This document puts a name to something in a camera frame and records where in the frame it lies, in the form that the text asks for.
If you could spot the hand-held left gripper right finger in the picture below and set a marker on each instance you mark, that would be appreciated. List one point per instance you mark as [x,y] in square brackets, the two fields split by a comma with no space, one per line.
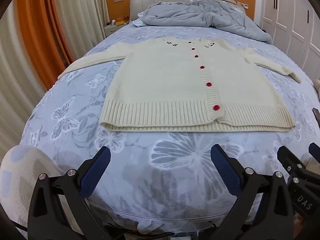
[225,170]

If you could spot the orange box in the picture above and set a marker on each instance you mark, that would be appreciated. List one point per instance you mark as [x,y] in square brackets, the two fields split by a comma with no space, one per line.
[122,20]

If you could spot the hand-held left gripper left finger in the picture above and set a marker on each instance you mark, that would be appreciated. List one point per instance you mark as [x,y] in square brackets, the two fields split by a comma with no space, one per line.
[96,170]

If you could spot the person's left leg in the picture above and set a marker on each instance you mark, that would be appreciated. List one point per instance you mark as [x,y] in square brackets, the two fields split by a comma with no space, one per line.
[22,180]

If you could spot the white panelled wardrobe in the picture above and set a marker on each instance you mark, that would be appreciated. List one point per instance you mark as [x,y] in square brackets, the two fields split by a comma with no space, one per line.
[292,17]

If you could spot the white curtain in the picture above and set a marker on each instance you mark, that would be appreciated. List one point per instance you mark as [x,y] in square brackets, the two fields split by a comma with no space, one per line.
[17,85]
[80,12]

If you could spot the cream knit cardigan red buttons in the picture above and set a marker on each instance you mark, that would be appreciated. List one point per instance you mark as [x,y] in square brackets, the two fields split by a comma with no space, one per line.
[162,85]

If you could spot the grey duvet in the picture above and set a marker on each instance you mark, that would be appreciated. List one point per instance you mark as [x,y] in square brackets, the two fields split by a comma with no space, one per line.
[187,15]

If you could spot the dark smartphone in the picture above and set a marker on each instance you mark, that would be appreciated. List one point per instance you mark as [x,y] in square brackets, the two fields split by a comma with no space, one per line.
[317,115]

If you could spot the white nightstand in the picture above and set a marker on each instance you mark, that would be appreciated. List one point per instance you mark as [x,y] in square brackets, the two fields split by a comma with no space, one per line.
[111,31]

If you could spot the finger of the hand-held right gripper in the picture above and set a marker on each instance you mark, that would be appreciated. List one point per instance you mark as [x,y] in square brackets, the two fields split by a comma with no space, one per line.
[315,151]
[293,161]

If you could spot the orange curtain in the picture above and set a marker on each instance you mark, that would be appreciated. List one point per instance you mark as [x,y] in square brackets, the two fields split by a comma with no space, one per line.
[42,35]

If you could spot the butterfly print bed sheet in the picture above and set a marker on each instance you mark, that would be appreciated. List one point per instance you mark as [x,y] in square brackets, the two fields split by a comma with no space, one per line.
[75,100]

